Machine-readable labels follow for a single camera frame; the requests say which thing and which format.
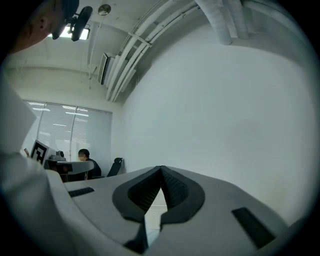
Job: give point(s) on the black head-worn camera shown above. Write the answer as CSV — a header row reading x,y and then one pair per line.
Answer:
x,y
80,22

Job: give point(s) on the ceiling light panel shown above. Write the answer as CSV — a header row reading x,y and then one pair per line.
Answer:
x,y
86,33

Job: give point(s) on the person's head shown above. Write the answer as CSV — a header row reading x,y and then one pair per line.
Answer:
x,y
35,27

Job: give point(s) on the round ceiling fixture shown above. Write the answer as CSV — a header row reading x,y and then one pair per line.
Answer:
x,y
104,9

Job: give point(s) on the white plastic laundry basket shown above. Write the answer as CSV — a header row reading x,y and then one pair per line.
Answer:
x,y
156,217

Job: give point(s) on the black office chair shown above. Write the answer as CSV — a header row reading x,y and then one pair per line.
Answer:
x,y
115,167

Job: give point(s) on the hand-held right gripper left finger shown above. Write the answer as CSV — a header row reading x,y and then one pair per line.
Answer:
x,y
105,200

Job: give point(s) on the ceiling air conditioner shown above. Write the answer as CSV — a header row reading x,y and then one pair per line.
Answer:
x,y
106,68

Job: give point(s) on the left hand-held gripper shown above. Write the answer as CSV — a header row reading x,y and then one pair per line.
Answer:
x,y
40,153

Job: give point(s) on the white ceiling pipes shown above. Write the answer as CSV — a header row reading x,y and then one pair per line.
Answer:
x,y
140,50

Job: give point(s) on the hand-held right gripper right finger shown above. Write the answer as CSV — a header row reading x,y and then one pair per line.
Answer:
x,y
220,212

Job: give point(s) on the white insulated pipe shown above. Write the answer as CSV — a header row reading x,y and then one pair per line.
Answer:
x,y
222,22

